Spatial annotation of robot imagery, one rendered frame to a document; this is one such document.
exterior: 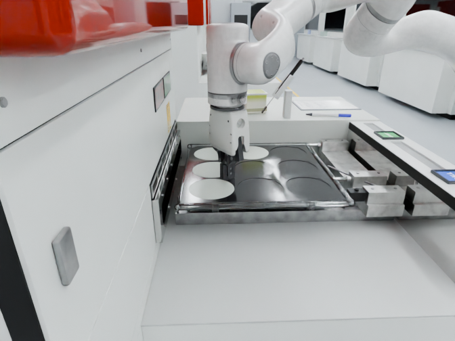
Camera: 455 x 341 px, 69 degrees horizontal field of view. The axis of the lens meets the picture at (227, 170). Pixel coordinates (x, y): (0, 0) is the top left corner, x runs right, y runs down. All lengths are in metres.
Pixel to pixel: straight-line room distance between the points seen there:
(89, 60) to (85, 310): 0.23
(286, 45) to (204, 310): 0.49
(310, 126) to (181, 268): 0.62
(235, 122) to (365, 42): 0.45
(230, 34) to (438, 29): 0.58
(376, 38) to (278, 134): 0.36
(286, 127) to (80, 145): 0.80
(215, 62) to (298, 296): 0.45
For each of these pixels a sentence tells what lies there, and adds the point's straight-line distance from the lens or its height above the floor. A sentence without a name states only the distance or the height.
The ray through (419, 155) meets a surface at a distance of 0.88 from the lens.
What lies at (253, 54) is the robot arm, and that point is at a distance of 0.63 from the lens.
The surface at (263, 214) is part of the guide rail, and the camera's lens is 0.75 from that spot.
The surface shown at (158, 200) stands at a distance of 0.62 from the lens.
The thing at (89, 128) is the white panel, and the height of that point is 1.15.
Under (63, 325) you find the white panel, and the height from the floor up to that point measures 1.03.
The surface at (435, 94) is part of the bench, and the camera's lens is 5.46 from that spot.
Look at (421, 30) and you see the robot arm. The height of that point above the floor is 1.22.
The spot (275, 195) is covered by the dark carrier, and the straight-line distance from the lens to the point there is 0.72.
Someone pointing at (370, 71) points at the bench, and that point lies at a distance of 7.37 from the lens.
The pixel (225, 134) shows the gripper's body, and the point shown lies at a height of 1.02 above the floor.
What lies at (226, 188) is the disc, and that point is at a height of 0.90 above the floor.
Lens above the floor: 1.24
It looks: 24 degrees down
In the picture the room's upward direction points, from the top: straight up
